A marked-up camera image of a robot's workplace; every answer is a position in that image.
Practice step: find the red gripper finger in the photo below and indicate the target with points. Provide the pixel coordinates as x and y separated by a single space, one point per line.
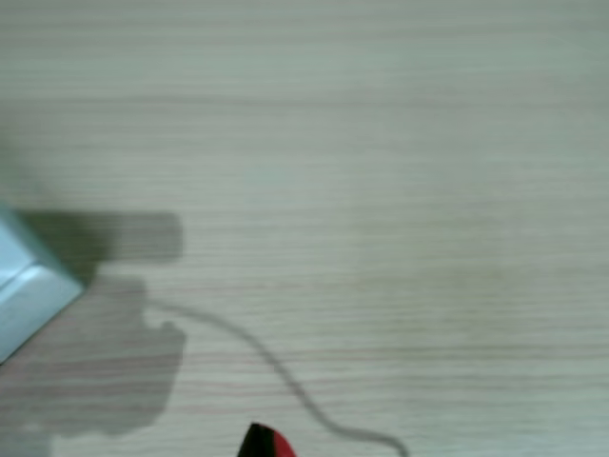
273 445

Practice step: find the white box with blue stripe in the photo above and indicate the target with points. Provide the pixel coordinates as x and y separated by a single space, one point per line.
28 304

